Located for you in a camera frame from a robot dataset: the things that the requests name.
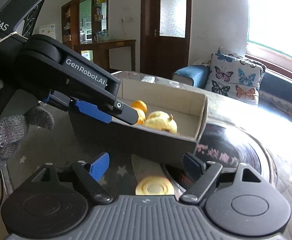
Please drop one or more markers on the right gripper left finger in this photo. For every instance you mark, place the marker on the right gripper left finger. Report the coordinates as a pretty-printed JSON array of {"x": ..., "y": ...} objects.
[{"x": 87, "y": 176}]

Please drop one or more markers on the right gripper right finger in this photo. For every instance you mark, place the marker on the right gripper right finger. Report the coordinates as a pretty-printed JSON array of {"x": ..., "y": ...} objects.
[{"x": 204, "y": 174}]

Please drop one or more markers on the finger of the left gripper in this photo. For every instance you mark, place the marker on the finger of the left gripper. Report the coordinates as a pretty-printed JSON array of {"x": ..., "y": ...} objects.
[
  {"x": 66, "y": 103},
  {"x": 121, "y": 111}
]

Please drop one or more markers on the yellow plush chick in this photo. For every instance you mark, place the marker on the yellow plush chick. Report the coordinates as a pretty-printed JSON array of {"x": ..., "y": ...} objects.
[{"x": 161, "y": 121}]

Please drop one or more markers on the grey knitted gloved left hand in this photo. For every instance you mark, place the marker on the grey knitted gloved left hand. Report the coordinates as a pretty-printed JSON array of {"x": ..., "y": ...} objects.
[{"x": 24, "y": 111}]

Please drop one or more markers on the round induction cooktop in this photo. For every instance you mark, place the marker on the round induction cooktop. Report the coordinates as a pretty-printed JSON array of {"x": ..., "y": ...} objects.
[{"x": 230, "y": 145}]

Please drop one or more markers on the silver remote control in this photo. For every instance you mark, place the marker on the silver remote control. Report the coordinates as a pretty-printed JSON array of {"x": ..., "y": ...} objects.
[{"x": 148, "y": 79}]

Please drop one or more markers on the wooden console table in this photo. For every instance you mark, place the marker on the wooden console table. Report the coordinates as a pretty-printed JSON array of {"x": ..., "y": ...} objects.
[{"x": 101, "y": 51}]

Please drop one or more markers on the wooden shelf cabinet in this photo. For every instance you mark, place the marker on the wooden shelf cabinet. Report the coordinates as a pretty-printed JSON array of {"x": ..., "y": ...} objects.
[{"x": 83, "y": 20}]

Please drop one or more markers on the grey cardboard box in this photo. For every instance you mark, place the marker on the grey cardboard box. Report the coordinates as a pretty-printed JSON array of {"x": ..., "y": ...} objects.
[{"x": 188, "y": 109}]

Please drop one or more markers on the grey star quilted table cover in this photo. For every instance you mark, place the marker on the grey star quilted table cover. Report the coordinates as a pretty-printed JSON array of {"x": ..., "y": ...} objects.
[{"x": 240, "y": 205}]

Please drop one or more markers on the butterfly print cushion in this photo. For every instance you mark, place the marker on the butterfly print cushion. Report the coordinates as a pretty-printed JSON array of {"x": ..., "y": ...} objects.
[{"x": 235, "y": 77}]

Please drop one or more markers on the blue sofa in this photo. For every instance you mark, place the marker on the blue sofa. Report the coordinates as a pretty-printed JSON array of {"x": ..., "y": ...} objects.
[{"x": 260, "y": 88}]

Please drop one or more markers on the dark wooden door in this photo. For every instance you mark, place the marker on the dark wooden door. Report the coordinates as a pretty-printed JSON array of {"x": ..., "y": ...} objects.
[{"x": 165, "y": 36}]

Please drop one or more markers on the window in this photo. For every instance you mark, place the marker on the window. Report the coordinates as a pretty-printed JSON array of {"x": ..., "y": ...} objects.
[{"x": 270, "y": 25}]

